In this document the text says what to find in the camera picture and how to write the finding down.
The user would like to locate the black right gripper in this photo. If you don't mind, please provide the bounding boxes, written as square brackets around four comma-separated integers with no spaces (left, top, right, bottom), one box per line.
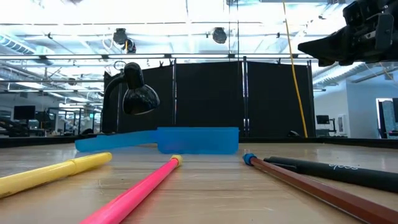
[297,0,398,67]

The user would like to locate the black pen with white print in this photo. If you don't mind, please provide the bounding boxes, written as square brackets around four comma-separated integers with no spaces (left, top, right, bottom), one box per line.
[263,156,398,194]

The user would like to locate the brown pencil with blue eraser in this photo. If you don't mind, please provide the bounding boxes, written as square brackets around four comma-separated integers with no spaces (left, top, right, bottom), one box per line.
[243,153,398,224]

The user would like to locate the blue plastic supply box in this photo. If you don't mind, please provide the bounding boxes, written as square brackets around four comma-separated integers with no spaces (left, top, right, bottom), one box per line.
[75,126,240,156]

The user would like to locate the pink pencil with yellow eraser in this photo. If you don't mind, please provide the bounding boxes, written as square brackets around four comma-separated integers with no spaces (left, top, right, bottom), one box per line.
[80,154,183,224]

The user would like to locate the yellow highlighter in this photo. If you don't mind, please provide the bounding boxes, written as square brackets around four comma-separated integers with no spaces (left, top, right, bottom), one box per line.
[0,152,113,199]

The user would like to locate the black computer monitor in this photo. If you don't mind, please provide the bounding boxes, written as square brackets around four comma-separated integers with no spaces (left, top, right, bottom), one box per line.
[315,114,331,126]
[13,105,36,121]

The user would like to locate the black ceiling spotlight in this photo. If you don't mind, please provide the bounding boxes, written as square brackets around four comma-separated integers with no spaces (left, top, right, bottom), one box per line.
[112,27,137,54]
[211,27,228,45]

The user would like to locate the black room divider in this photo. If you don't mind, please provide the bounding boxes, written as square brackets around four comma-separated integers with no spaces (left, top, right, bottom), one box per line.
[103,60,316,139]

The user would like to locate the black desk lamp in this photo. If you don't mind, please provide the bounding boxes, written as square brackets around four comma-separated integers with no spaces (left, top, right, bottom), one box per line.
[101,62,161,135]

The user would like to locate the yellow cable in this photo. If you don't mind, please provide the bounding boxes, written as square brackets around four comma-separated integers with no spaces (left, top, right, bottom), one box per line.
[282,0,308,139]

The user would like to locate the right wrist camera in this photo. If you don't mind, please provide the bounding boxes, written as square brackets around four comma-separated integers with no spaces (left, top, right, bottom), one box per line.
[342,0,369,28]

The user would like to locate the black table frame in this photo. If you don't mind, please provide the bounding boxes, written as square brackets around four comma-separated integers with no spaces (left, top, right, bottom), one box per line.
[0,133,398,149]

